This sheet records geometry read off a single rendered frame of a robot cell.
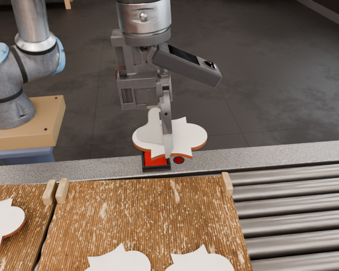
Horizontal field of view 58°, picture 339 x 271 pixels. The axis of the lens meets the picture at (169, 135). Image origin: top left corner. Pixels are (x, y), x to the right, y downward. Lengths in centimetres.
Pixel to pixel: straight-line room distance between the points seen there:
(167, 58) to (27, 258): 47
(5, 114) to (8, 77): 12
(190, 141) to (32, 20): 60
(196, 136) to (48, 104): 71
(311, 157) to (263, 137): 160
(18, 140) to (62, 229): 42
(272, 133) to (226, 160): 174
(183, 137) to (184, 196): 21
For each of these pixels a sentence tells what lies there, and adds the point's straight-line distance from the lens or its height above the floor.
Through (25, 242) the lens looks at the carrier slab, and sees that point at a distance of 72.
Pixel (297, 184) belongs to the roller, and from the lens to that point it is 84.
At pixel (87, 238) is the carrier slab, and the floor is 94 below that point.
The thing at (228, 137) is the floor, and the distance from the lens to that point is 246.
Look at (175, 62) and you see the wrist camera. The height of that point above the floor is 130.
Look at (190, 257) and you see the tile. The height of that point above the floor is 94.
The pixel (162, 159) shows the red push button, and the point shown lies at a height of 93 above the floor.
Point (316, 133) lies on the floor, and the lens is 274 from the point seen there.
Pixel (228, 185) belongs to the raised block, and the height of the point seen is 96.
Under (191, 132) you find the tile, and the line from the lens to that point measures 57.
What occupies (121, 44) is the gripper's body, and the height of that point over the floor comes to 132.
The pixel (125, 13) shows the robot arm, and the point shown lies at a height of 137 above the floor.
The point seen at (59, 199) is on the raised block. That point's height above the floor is 95.
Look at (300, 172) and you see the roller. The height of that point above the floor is 92.
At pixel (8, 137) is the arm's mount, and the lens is 105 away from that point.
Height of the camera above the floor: 149
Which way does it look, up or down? 38 degrees down
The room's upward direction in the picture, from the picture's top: straight up
